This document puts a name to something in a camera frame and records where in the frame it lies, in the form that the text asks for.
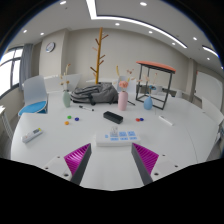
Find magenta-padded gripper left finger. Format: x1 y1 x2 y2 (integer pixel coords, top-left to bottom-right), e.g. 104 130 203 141
42 142 93 186

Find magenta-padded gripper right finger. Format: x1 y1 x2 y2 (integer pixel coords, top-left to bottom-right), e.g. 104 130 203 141
130 142 183 187

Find plain white remote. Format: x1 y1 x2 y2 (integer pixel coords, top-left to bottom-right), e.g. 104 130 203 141
157 114 175 127

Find white remote with buttons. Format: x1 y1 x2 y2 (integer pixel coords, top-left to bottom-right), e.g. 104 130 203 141
21 127 44 144

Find black and white marker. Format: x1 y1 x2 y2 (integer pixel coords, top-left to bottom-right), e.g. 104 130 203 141
78 105 95 112

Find black rectangular case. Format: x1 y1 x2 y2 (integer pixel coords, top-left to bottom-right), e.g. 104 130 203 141
102 110 124 125

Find blue vase with dried stems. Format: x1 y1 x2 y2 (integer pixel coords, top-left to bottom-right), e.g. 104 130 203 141
135 71 159 111

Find green vase with dried stems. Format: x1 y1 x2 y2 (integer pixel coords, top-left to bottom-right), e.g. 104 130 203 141
59 63 73 109

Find pink vase with flowers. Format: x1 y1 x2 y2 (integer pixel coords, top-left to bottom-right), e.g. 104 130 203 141
115 64 136 112

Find grey backpack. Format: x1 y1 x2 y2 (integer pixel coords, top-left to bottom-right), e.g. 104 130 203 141
70 82 120 106

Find white plastic chair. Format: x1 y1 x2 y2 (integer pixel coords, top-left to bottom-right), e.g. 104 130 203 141
116 75 138 94
66 73 83 93

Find white chair with blue cushion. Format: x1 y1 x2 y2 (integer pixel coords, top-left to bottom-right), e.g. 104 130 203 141
17 75 50 118

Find black-framed orange-topped side table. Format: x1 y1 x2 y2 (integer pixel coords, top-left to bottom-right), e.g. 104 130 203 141
135 60 177 111

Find wooden tree coat rack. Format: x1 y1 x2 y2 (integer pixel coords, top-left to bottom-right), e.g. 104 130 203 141
89 27 110 86

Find grey curtain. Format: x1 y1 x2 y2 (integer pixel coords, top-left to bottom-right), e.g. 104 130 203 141
18 43 34 91

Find window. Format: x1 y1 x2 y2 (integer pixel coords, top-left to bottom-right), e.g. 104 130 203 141
0 46 24 98

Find ceiling lights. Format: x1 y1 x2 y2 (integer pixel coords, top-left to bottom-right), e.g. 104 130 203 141
21 0 219 58

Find white wall board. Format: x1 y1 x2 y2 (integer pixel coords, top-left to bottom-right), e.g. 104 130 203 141
194 70 224 111

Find round wall clock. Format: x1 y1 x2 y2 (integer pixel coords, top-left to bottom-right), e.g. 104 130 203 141
45 41 56 53

